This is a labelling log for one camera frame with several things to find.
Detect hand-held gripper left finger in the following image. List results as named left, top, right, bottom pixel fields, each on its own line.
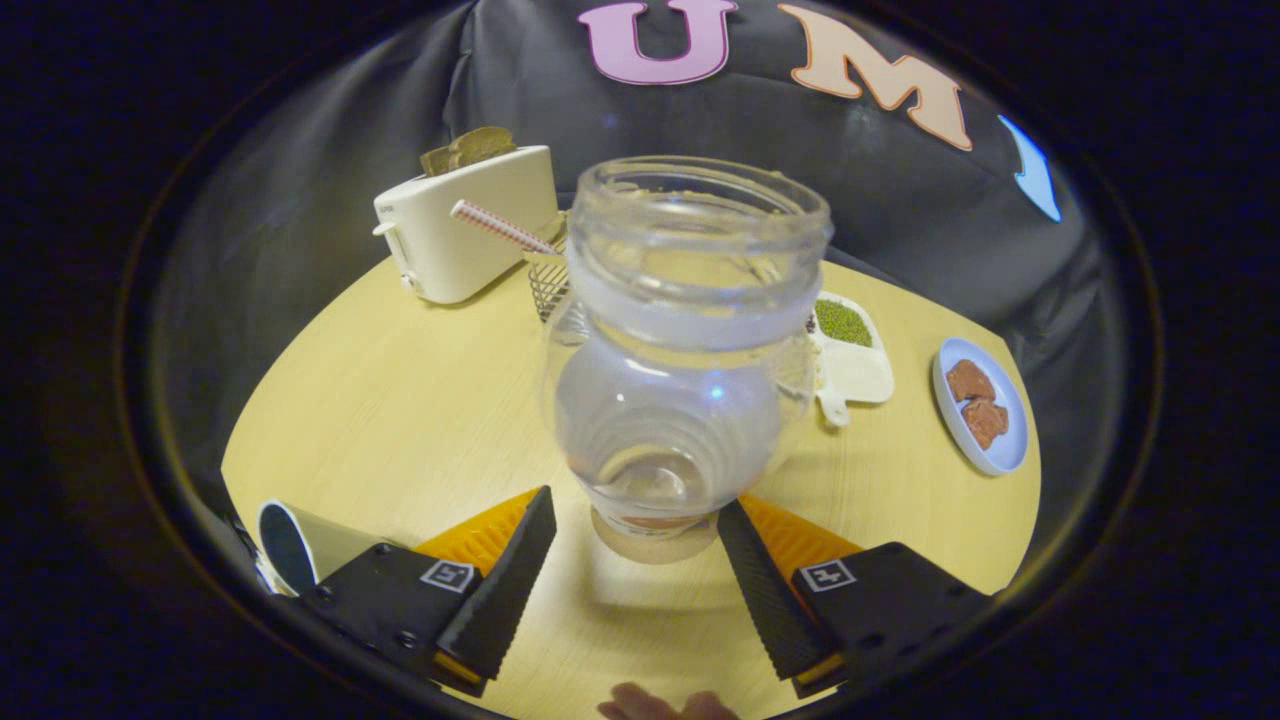
left=298, top=486, right=558, bottom=699

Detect white toaster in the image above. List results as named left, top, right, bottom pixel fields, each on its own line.
left=372, top=146, right=560, bottom=306

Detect wire mesh basket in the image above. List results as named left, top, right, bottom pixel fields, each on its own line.
left=526, top=214, right=593, bottom=324

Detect clear glass bottle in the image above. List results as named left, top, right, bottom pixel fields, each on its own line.
left=543, top=155, right=835, bottom=541

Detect black backdrop cloth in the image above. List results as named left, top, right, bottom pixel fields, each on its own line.
left=150, top=0, right=1131, bottom=571

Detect white dish with handle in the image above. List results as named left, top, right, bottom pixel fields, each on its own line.
left=808, top=291, right=897, bottom=430

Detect red white striped straw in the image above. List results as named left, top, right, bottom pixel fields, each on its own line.
left=449, top=199, right=563, bottom=257

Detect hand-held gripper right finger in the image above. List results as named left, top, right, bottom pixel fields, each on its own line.
left=716, top=494, right=994, bottom=700

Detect light blue plate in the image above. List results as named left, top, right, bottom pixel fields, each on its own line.
left=931, top=337, right=1030, bottom=477

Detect green beans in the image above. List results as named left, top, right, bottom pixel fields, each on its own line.
left=815, top=298, right=874, bottom=348

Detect wooden table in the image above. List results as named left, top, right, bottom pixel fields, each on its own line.
left=220, top=255, right=1043, bottom=720

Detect white cup with dark inside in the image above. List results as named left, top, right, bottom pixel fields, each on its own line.
left=257, top=499, right=389, bottom=597

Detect brown meat piece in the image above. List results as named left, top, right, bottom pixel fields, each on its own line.
left=945, top=359, right=997, bottom=404
left=961, top=398, right=1011, bottom=451

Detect brown toast slices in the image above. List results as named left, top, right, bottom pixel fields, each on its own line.
left=419, top=126, right=518, bottom=178

